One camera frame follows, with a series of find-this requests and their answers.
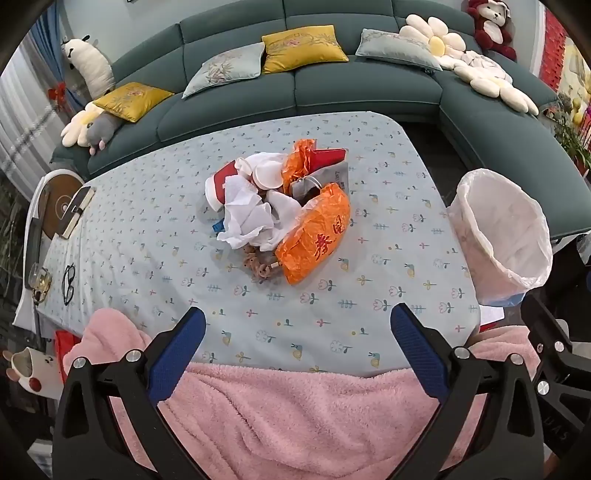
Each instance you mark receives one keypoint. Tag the red paper bag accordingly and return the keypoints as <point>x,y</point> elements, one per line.
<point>330,159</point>

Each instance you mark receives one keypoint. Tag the red wall decoration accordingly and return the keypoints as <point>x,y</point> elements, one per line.
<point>556,50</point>

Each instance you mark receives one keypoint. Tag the white animal mug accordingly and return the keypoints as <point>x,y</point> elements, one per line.
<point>39,371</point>

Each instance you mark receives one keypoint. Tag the grey plastic package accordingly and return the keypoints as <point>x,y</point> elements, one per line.
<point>330,177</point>

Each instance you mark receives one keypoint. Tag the white flower cushion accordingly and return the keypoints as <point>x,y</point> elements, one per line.
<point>431,41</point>
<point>494,81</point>
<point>78,127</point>

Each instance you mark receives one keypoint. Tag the black eyeglasses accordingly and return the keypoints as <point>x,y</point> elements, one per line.
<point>70,281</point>

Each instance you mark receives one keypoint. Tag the clear drinking glass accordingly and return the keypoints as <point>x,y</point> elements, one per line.
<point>39,279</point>

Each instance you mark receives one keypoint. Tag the pink fluffy blanket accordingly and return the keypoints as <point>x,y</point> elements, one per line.
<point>295,415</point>

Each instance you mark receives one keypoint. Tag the dark notebook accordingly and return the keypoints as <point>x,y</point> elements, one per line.
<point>76,210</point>

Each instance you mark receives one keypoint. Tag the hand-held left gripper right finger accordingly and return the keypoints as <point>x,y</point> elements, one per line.
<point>418,353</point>

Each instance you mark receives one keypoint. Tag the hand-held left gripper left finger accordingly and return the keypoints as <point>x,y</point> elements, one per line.
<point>178,355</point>

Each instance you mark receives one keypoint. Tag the white paper sheet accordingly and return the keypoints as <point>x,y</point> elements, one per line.
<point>491,316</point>

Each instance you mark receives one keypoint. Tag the red bow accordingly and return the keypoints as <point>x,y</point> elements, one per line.
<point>57,92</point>

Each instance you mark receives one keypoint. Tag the white crumpled plastic bag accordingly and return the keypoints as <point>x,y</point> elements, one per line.
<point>244,217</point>

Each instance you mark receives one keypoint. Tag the blue curtain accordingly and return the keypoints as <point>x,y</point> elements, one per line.
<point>51,50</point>

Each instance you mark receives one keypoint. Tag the round wooden stool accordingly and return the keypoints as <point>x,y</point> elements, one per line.
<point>57,198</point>

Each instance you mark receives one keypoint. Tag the brown nut shells pile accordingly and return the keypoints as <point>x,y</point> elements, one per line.
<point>261,265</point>

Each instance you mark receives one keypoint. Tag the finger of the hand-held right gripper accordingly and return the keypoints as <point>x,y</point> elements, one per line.
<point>556,364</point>

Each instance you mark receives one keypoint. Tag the white plush animal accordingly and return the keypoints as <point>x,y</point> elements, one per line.
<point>92,64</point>

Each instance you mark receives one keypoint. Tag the yellow embroidered pillow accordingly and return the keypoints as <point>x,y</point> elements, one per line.
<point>302,48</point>
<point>134,99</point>

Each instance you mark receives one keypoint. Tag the grey embroidered pillow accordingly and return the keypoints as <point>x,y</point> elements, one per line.
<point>397,48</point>
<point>224,69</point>

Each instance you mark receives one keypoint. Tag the sheer white curtain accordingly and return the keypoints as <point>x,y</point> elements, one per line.
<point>21,120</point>

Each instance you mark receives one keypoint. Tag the large orange plastic bag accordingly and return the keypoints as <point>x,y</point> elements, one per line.
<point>314,235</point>

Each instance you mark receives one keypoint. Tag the red and white teddy bear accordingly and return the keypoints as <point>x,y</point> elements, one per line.
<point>491,27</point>

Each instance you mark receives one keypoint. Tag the floral printed tablecloth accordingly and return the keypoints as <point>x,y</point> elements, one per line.
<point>147,230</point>

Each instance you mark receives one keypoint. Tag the white crumpled tissue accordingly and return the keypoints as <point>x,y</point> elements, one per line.
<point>286,212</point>

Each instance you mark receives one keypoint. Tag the blue bin with white liner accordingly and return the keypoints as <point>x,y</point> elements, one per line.
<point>498,230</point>

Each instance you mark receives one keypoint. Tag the teal sofa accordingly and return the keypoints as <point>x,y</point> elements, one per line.
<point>323,90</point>

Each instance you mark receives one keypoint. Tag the small orange plastic bag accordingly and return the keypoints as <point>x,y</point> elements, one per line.
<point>295,168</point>

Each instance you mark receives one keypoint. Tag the potted plant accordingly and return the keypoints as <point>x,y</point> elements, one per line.
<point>572,134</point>

